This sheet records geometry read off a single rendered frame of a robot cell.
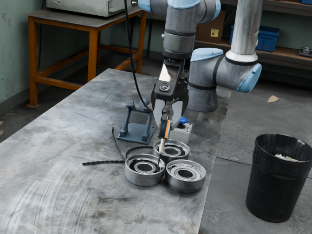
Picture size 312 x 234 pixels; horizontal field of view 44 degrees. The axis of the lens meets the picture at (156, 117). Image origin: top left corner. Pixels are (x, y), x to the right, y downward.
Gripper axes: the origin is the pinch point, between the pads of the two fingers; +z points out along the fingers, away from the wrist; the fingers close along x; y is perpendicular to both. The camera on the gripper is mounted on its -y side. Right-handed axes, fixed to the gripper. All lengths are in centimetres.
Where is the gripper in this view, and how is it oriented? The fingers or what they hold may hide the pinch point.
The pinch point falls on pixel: (165, 126)
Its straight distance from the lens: 101.7
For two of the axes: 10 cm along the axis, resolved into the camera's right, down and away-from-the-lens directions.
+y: 2.0, -3.7, 9.1
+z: -1.1, 9.1, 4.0
